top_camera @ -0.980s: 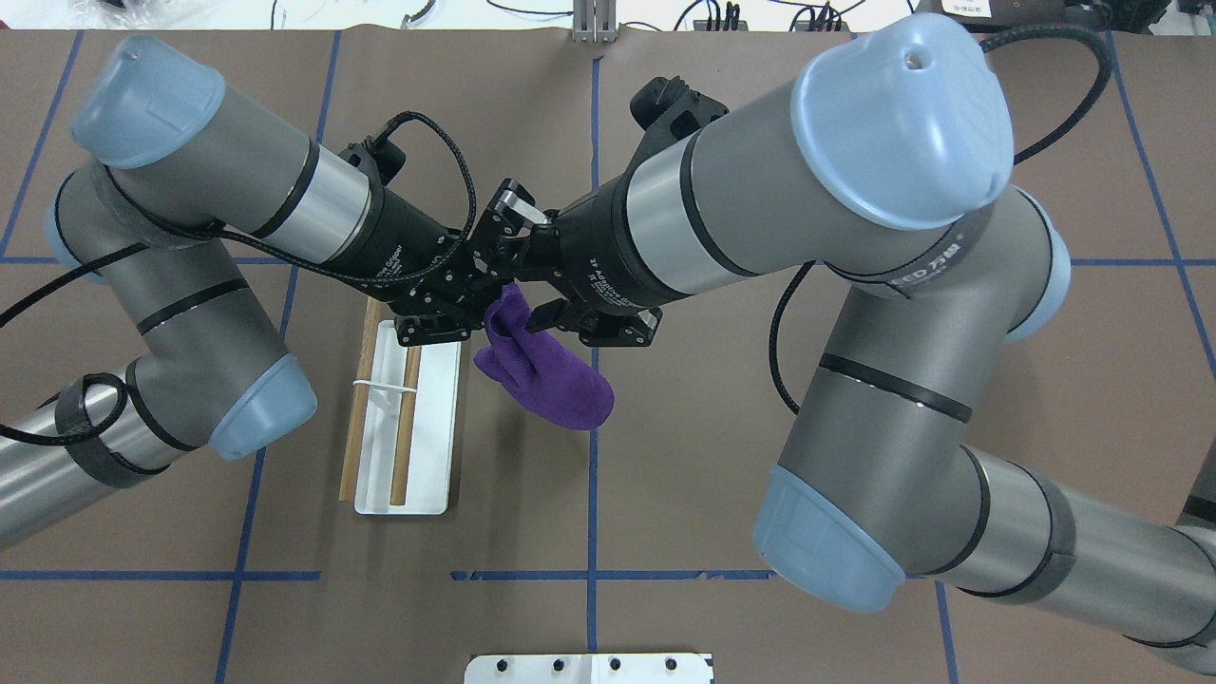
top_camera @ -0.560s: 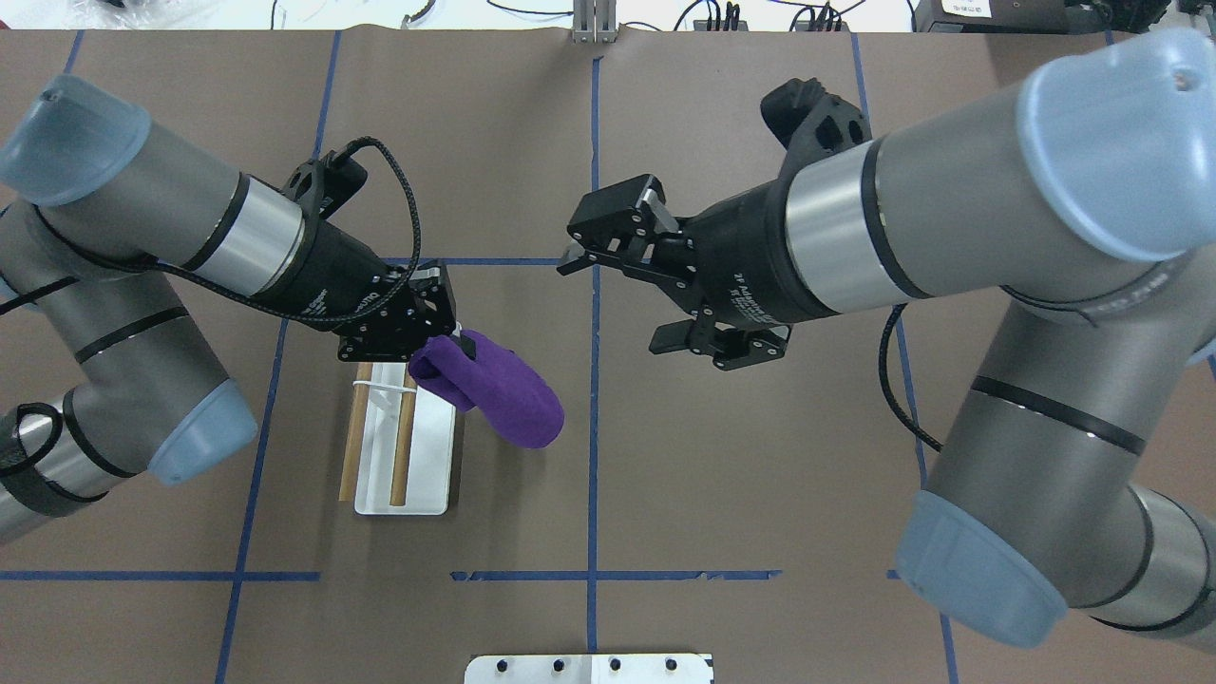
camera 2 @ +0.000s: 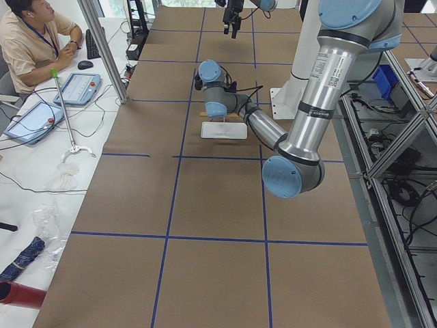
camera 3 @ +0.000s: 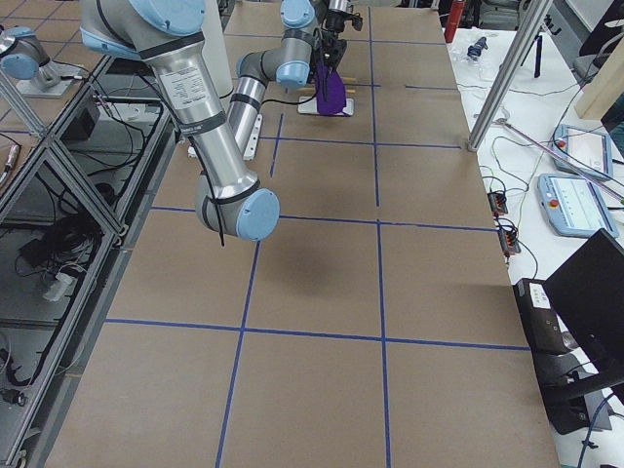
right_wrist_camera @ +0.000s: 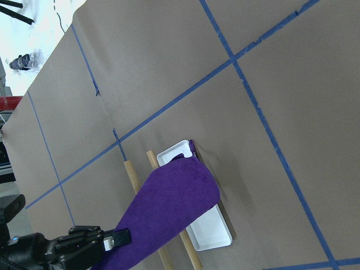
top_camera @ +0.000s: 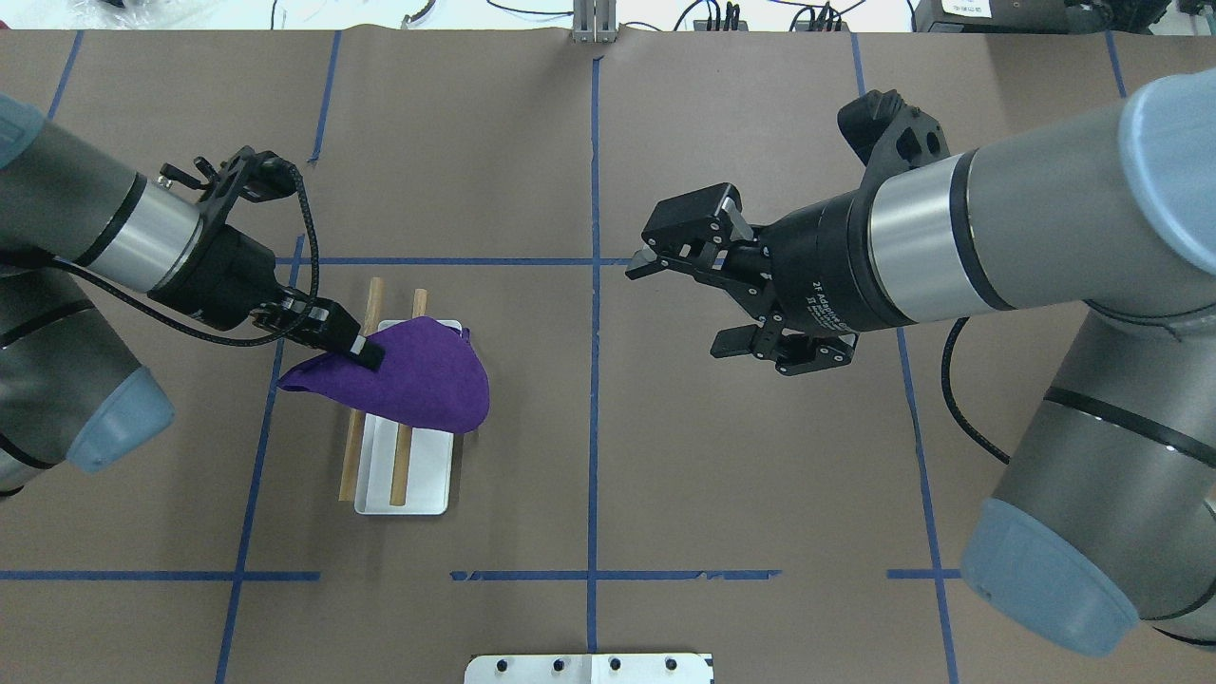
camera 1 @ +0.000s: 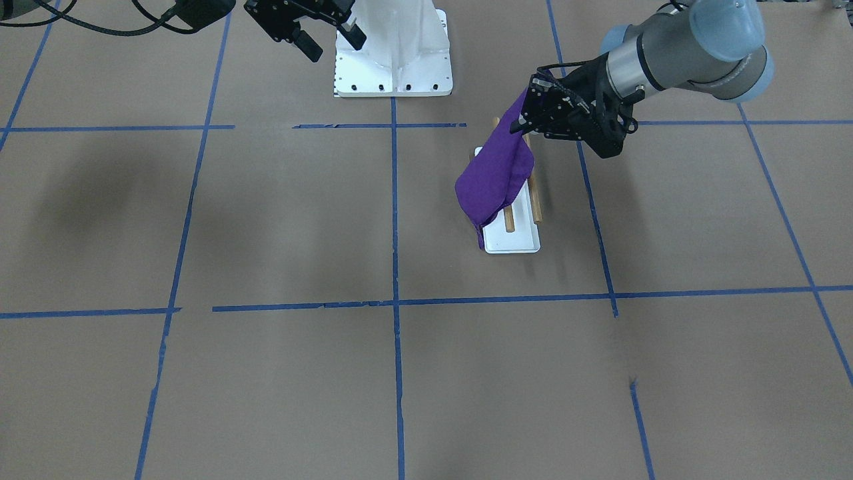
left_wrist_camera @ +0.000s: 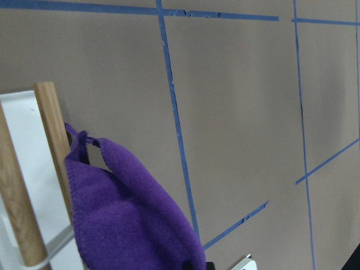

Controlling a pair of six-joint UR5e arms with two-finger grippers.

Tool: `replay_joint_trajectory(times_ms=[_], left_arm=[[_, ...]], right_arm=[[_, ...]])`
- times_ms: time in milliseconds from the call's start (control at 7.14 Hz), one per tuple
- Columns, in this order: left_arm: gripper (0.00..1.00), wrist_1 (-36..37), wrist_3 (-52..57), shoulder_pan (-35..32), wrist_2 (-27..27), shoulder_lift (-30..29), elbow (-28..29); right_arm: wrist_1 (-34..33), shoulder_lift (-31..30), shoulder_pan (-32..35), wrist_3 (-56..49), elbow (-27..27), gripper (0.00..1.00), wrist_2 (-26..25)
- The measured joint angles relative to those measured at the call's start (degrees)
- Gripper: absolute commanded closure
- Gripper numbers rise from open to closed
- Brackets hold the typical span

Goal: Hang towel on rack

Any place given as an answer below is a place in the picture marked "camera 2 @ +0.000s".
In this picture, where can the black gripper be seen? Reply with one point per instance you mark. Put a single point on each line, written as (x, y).
(235, 7)

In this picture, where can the purple towel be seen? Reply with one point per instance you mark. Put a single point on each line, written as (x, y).
(233, 87)

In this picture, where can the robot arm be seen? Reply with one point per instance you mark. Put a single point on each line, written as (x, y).
(265, 5)
(346, 29)

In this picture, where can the black keyboard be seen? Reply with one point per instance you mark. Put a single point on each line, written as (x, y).
(91, 46)

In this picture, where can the black computer mouse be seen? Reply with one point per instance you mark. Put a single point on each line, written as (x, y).
(85, 64)

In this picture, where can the blue storage bin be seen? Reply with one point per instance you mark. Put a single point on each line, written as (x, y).
(385, 79)

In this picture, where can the upper teach pendant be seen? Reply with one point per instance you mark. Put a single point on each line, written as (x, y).
(79, 88)

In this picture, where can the teach pendant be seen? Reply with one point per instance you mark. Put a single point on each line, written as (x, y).
(34, 126)
(79, 88)

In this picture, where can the seated person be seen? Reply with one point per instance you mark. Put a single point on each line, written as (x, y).
(34, 41)

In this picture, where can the lower teach pendant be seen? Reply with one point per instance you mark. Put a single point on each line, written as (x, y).
(34, 126)

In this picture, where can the clear plastic bag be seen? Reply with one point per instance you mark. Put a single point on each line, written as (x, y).
(51, 233)

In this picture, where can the folded blue umbrella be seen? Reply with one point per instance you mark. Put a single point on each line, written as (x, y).
(23, 260)

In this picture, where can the red cylinder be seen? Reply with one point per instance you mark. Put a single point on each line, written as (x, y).
(21, 295)

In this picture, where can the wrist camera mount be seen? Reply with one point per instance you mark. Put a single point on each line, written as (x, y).
(198, 82)

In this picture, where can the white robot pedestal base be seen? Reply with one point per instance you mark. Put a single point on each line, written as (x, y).
(285, 100)

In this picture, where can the grey aluminium frame post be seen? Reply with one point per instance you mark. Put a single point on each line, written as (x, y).
(91, 18)

